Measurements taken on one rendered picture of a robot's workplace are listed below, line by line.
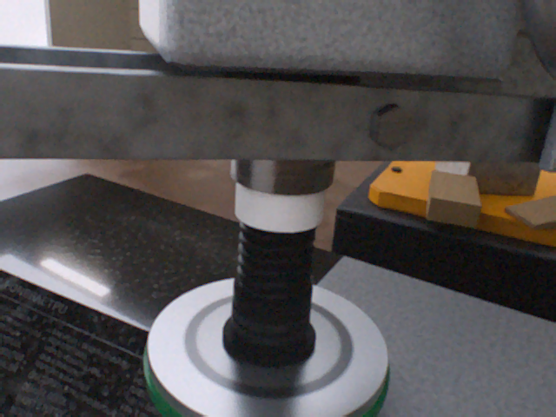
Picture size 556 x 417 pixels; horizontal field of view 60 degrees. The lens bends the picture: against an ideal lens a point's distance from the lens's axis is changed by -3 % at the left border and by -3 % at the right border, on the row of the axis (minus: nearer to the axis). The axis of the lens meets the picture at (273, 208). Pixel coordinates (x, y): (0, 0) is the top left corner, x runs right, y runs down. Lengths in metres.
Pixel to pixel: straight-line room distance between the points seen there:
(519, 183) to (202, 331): 1.00
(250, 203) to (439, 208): 0.71
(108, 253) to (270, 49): 0.52
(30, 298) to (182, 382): 0.31
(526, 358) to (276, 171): 0.38
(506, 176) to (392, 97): 0.98
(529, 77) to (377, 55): 1.00
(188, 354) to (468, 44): 0.31
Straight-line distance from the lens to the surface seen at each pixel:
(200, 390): 0.40
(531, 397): 0.56
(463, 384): 0.55
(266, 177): 0.34
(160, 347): 0.44
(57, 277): 0.67
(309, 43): 0.25
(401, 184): 1.24
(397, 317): 0.61
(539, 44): 0.26
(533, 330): 0.67
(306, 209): 0.36
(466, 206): 1.04
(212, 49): 0.24
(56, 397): 0.61
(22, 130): 0.29
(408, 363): 0.55
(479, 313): 0.67
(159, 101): 0.29
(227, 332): 0.45
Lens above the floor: 1.16
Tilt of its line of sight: 22 degrees down
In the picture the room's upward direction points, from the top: 4 degrees clockwise
